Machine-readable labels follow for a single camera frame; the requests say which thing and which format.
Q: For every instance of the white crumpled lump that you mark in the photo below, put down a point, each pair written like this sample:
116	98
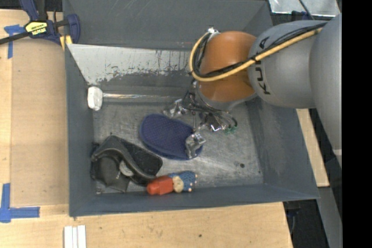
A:
94	98

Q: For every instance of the red and blue toy figure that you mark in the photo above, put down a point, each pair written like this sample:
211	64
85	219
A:
162	185

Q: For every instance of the grey metal bin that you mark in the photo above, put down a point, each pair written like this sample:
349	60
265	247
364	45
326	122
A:
226	154

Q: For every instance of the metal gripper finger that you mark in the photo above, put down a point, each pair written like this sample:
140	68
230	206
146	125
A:
175	109
194	143

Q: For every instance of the dark blue slipper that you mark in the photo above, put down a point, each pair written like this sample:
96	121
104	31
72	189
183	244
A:
165	135

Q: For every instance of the black sandal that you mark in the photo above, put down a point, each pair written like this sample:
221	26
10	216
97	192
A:
139	158

